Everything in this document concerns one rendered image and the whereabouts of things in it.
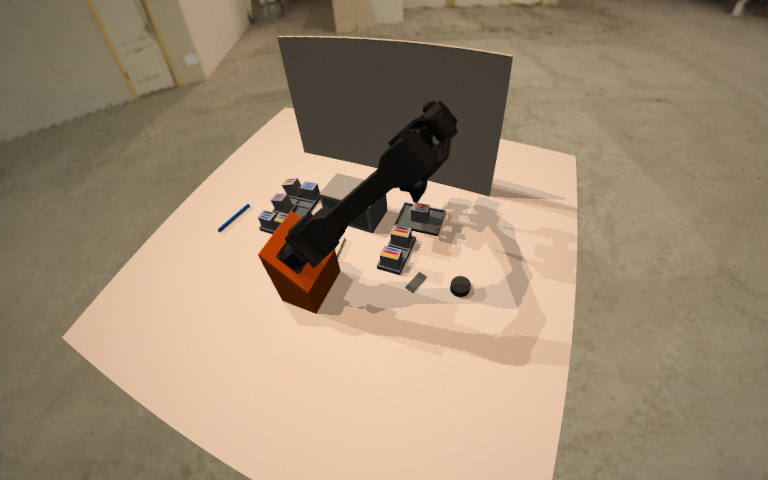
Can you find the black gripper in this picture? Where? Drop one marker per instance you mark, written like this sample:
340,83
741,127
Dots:
419,188

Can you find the black short cylinder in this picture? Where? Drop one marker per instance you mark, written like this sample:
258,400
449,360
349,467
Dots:
460,286

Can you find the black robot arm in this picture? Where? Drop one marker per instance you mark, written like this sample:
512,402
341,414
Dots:
408,159

